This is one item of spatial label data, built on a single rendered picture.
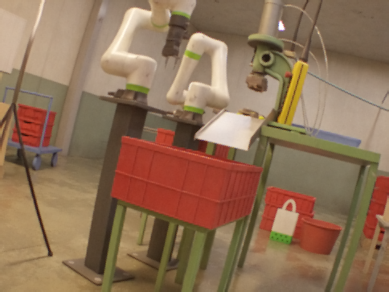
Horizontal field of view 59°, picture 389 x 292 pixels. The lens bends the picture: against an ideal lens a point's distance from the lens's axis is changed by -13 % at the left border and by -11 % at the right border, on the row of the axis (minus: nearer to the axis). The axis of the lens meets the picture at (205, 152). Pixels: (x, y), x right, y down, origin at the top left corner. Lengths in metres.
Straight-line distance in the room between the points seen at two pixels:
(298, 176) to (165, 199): 9.16
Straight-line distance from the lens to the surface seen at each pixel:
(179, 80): 2.66
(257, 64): 2.21
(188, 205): 1.27
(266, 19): 2.28
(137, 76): 1.94
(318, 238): 3.97
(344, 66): 10.76
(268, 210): 4.59
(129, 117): 1.90
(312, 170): 10.34
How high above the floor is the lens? 0.79
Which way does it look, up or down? 1 degrees down
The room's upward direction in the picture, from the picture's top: 14 degrees clockwise
